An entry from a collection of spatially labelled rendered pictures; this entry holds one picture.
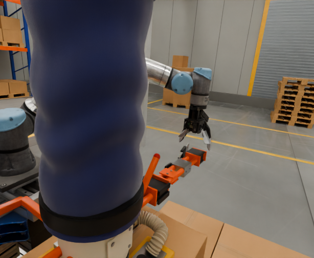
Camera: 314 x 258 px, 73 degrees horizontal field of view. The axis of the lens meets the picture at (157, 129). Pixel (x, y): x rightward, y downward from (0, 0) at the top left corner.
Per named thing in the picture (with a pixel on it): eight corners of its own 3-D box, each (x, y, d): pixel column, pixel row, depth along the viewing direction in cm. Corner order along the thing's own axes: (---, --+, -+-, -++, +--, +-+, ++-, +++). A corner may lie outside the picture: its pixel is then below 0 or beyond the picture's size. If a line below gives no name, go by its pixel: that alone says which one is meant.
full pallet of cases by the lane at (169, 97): (188, 109, 733) (194, 55, 680) (161, 104, 775) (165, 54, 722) (198, 104, 836) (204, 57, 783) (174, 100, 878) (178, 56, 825)
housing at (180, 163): (184, 178, 87) (185, 168, 85) (170, 172, 90) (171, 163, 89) (191, 171, 92) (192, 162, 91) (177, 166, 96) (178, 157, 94)
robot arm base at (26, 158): (-17, 169, 84) (-22, 145, 81) (21, 155, 96) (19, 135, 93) (6, 180, 77) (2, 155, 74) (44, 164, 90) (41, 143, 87)
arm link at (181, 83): (55, 14, 66) (200, 72, 71) (69, 20, 76) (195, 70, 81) (47, 51, 69) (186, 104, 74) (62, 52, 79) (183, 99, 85)
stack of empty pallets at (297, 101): (314, 129, 587) (329, 81, 548) (270, 122, 633) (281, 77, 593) (307, 120, 697) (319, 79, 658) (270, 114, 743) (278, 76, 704)
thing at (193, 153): (198, 167, 96) (200, 156, 95) (184, 162, 100) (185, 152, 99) (205, 160, 103) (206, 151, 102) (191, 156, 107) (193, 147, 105)
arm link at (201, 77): (191, 66, 92) (210, 68, 92) (187, 92, 95) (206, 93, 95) (194, 67, 84) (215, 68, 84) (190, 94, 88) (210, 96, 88)
